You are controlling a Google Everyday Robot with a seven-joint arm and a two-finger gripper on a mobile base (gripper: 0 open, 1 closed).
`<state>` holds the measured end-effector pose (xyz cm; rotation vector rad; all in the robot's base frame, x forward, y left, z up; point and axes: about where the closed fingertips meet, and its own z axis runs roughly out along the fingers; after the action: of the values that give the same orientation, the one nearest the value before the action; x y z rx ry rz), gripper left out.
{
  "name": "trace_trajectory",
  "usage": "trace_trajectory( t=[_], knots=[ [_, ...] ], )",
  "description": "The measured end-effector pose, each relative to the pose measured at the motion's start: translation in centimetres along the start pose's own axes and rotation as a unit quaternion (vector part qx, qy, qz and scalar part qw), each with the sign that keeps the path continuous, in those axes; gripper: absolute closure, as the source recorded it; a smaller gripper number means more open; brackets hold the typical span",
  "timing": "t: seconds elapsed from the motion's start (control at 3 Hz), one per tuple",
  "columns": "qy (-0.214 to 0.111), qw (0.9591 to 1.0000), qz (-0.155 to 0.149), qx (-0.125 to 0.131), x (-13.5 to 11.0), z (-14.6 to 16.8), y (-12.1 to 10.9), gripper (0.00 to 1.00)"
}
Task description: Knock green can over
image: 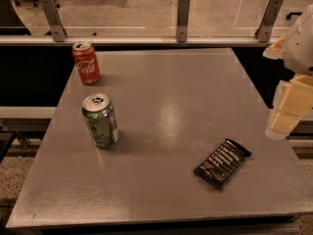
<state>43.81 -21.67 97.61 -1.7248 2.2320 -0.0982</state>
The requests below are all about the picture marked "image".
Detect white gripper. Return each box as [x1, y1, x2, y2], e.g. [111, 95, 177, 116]
[263, 5, 313, 140]

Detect green soda can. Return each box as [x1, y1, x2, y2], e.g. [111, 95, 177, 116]
[82, 93, 119, 149]

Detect red Coca-Cola can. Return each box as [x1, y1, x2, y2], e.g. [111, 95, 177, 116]
[72, 42, 101, 85]

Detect black office chair right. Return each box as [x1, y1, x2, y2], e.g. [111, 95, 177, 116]
[286, 12, 302, 20]

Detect black snack bar wrapper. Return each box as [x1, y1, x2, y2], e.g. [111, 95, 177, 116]
[194, 138, 251, 189]

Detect right metal barrier bracket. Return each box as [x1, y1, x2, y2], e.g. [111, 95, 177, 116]
[254, 0, 284, 43]

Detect metal barrier bracket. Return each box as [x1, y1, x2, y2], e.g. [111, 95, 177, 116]
[176, 0, 190, 43]
[254, 0, 284, 43]
[39, 0, 67, 42]

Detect middle metal barrier bracket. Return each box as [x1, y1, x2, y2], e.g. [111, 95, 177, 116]
[176, 0, 190, 43]

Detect left metal barrier bracket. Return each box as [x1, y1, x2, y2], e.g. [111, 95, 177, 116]
[39, 0, 67, 42]

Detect metal barrier rail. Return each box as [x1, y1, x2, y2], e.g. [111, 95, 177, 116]
[0, 35, 278, 47]

